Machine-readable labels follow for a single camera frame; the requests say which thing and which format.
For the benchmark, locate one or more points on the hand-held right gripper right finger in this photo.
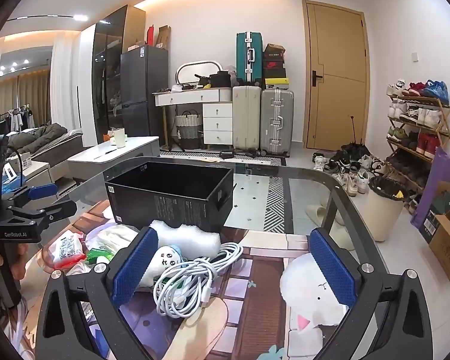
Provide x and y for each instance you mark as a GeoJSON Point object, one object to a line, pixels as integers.
{"type": "Point", "coordinates": [333, 270]}

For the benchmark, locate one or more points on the oval white mirror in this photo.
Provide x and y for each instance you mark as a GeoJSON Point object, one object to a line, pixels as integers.
{"type": "Point", "coordinates": [195, 68]}

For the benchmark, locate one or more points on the white nightstand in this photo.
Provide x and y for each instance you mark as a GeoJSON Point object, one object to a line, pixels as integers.
{"type": "Point", "coordinates": [37, 174]}

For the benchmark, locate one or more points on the red white packet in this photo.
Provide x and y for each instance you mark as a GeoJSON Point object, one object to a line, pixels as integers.
{"type": "Point", "coordinates": [65, 249]}

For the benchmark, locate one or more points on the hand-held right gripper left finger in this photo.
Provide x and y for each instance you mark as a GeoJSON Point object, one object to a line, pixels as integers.
{"type": "Point", "coordinates": [135, 266]}

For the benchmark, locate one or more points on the white plush toy blue hat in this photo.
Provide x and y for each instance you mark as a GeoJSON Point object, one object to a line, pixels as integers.
{"type": "Point", "coordinates": [165, 260]}

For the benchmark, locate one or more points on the dark green coat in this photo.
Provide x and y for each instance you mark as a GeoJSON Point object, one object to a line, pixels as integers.
{"type": "Point", "coordinates": [41, 137]}

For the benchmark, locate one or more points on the beige curtain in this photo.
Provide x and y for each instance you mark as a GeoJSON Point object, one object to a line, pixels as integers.
{"type": "Point", "coordinates": [33, 90]}

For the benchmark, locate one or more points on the cream trash bin black liner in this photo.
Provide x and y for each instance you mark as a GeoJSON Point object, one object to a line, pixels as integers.
{"type": "Point", "coordinates": [384, 217]}

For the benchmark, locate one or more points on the black umbrella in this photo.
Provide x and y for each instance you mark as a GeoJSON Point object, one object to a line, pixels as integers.
{"type": "Point", "coordinates": [356, 147]}

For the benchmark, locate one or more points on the shoe rack with shoes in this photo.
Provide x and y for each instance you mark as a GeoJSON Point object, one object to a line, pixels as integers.
{"type": "Point", "coordinates": [427, 142]}

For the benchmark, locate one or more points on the person's left hand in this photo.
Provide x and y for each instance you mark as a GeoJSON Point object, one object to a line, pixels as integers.
{"type": "Point", "coordinates": [20, 260]}

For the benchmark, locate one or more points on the dark grey refrigerator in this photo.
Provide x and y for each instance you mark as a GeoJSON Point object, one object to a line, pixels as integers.
{"type": "Point", "coordinates": [142, 82]}

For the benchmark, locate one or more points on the plain cream slipper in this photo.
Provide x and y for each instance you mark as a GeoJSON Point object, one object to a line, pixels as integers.
{"type": "Point", "coordinates": [339, 230]}
{"type": "Point", "coordinates": [315, 210]}

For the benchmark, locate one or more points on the white coffee table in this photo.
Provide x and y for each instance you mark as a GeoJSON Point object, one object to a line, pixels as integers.
{"type": "Point", "coordinates": [108, 154]}

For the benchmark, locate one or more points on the woven laundry basket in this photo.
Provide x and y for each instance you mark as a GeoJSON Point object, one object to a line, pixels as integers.
{"type": "Point", "coordinates": [187, 127]}

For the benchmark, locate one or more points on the teal suitcase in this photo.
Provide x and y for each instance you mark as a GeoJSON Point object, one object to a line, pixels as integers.
{"type": "Point", "coordinates": [243, 56]}

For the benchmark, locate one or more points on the yellow black shoebox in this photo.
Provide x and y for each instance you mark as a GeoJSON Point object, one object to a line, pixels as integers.
{"type": "Point", "coordinates": [276, 83]}

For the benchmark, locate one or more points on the black cardboard box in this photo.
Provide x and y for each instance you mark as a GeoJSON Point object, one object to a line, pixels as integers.
{"type": "Point", "coordinates": [165, 202]}

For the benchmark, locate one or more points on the tan wooden door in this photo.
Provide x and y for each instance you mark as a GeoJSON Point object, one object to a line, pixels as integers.
{"type": "Point", "coordinates": [337, 63]}

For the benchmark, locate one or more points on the grey bed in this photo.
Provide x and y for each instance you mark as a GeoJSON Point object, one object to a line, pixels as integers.
{"type": "Point", "coordinates": [63, 146]}

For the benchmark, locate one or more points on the red black shoebox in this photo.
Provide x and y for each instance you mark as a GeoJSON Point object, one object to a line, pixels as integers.
{"type": "Point", "coordinates": [273, 68]}

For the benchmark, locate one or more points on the open black shoebox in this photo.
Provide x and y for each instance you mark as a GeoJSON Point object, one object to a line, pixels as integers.
{"type": "Point", "coordinates": [274, 49]}

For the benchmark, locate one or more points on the dark green box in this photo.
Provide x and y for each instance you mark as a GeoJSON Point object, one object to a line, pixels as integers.
{"type": "Point", "coordinates": [442, 202]}

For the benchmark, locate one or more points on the printed table mat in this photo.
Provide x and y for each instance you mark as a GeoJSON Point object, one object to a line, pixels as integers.
{"type": "Point", "coordinates": [255, 288]}

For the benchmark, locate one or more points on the flat brown cardboard box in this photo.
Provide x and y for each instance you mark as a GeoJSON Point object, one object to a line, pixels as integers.
{"type": "Point", "coordinates": [164, 37]}

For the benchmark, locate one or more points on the pale green cup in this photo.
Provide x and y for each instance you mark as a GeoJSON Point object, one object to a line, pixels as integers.
{"type": "Point", "coordinates": [119, 138]}

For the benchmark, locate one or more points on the clothes rack with garments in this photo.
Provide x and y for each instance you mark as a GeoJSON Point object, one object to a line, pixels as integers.
{"type": "Point", "coordinates": [18, 118]}

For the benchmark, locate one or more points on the black elongated appliance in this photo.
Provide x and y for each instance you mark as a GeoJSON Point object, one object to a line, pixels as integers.
{"type": "Point", "coordinates": [228, 154]}

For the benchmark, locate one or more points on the white wall switch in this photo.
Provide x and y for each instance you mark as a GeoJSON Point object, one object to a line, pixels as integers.
{"type": "Point", "coordinates": [414, 57]}

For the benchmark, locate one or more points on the green white packet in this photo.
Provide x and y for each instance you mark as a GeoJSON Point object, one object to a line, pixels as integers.
{"type": "Point", "coordinates": [97, 257]}

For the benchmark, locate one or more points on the white vanity desk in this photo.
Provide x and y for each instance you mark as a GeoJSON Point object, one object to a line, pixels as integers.
{"type": "Point", "coordinates": [217, 120]}

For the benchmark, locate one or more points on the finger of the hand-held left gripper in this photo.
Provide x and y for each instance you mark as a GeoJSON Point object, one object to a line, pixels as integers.
{"type": "Point", "coordinates": [41, 191]}
{"type": "Point", "coordinates": [60, 208]}

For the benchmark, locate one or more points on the cream suitcase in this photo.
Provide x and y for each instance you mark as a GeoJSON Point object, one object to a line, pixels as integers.
{"type": "Point", "coordinates": [247, 120]}

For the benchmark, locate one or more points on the white bubble wrap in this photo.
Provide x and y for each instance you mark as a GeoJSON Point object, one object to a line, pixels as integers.
{"type": "Point", "coordinates": [187, 236]}

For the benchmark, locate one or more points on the red flat box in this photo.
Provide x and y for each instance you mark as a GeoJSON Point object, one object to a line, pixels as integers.
{"type": "Point", "coordinates": [151, 35]}

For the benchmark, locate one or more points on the pile of scattered shoes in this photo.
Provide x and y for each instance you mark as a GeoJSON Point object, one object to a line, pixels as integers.
{"type": "Point", "coordinates": [341, 161]}

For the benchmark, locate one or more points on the black white patterned rug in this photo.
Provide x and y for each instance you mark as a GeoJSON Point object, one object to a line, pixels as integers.
{"type": "Point", "coordinates": [277, 195]}

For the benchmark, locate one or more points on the wooden shoe rack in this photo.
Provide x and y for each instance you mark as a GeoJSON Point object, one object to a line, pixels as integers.
{"type": "Point", "coordinates": [445, 120]}

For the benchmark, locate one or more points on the silver suitcase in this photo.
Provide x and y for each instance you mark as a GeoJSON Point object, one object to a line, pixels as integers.
{"type": "Point", "coordinates": [277, 120]}

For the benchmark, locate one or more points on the black bag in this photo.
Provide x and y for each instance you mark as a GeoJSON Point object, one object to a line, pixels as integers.
{"type": "Point", "coordinates": [219, 79]}

